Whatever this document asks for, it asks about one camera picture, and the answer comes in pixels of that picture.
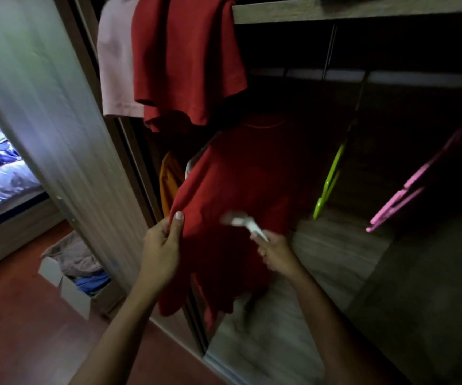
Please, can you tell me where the person's left hand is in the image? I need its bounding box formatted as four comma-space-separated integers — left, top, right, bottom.
136, 211, 185, 295

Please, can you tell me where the person's right hand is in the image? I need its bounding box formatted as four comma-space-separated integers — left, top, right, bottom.
250, 230, 306, 281

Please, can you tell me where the orange shirt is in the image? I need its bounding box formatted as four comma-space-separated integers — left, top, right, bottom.
158, 151, 187, 218

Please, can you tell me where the pink polo shirt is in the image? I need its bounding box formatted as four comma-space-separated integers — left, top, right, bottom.
96, 0, 146, 119

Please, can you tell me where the red polo shirt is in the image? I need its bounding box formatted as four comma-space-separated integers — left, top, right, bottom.
131, 0, 249, 134

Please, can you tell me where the person's right forearm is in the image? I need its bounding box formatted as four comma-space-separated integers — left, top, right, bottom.
289, 264, 412, 385

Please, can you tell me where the person's left forearm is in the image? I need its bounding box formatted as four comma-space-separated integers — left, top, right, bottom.
68, 282, 167, 385

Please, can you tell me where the green plastic hanger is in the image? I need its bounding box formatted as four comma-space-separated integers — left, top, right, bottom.
313, 72, 370, 220

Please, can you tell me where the cardboard box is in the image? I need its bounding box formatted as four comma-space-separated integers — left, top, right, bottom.
37, 230, 126, 321

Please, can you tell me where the pink plastic hanger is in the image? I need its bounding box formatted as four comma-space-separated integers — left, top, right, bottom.
366, 90, 462, 234

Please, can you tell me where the blue star bedding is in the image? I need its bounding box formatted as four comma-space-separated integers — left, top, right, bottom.
0, 110, 46, 221

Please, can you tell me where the wooden bed frame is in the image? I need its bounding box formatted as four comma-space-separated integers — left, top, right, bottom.
0, 192, 66, 277

